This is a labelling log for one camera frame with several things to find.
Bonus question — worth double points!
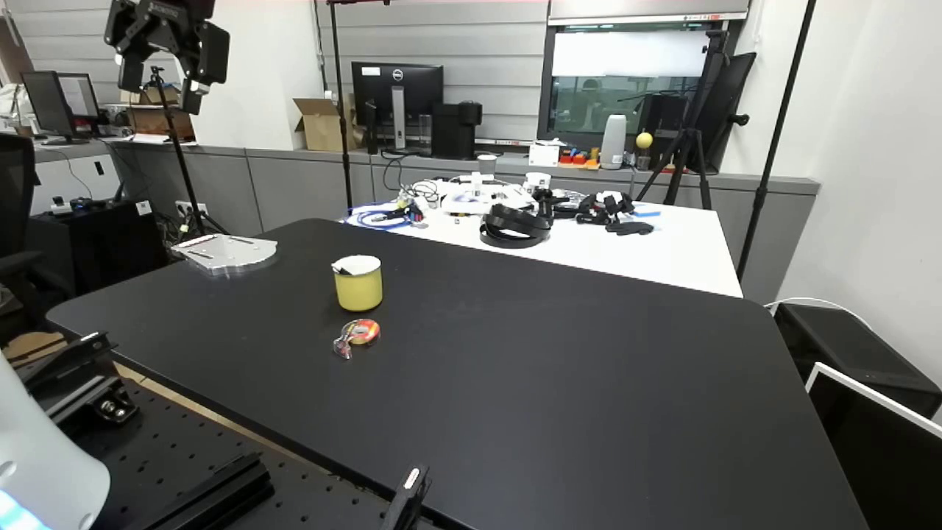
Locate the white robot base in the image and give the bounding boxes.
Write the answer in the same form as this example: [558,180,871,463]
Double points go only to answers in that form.
[0,349,116,530]

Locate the large black tripod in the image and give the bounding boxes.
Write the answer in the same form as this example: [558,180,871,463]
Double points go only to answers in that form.
[634,24,761,211]

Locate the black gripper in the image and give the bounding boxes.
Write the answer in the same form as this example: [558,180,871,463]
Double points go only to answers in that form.
[104,0,232,117]

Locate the black computer monitor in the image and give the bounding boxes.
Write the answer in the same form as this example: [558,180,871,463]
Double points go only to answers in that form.
[352,59,447,155]

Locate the black metal bar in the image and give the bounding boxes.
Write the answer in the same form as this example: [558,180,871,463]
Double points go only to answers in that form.
[144,454,277,530]

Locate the white cylinder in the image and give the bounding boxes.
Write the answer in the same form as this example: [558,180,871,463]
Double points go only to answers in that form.
[597,112,630,170]

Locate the brown cardboard box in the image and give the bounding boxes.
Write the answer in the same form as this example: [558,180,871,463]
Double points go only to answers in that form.
[291,95,347,155]

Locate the black office chair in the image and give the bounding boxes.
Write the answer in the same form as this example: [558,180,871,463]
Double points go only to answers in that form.
[0,130,51,342]

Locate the slanted black pole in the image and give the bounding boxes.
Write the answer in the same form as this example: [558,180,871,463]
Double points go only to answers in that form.
[733,0,818,283]

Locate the white framed black panel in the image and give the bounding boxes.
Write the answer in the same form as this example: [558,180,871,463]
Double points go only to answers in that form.
[803,360,942,530]

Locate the black computer tower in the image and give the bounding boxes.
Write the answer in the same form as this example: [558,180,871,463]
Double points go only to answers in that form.
[431,100,486,161]

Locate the black perforated breadboard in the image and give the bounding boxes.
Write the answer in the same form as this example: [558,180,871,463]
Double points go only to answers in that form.
[57,367,440,530]

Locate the black clamp with silver tip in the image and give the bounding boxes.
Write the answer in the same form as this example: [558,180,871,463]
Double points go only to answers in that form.
[381,463,431,530]

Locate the red clear tape dispenser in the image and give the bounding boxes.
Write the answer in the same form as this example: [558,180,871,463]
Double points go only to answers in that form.
[330,314,382,362]

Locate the black box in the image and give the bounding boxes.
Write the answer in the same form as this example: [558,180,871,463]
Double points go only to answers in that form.
[775,299,942,418]

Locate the white device parts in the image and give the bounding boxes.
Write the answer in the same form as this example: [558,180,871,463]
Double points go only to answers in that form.
[409,168,553,221]

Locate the black metal bracket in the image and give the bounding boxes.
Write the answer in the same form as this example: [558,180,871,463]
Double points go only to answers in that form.
[15,329,143,430]

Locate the small monitor with white screen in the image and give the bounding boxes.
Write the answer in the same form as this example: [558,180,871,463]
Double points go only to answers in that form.
[22,68,107,142]

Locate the vertical black stand pole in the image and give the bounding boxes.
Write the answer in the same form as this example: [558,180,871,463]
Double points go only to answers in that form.
[325,0,360,218]

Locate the white table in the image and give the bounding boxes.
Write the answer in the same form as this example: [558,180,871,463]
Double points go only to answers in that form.
[341,192,746,299]

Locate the thin black tripod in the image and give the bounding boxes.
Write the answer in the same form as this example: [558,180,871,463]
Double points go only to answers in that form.
[144,64,229,240]

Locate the black headset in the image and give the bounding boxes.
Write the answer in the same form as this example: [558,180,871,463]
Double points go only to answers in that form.
[477,201,558,251]

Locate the yellow cup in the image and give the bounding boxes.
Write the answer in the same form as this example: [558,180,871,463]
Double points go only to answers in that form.
[330,252,390,314]

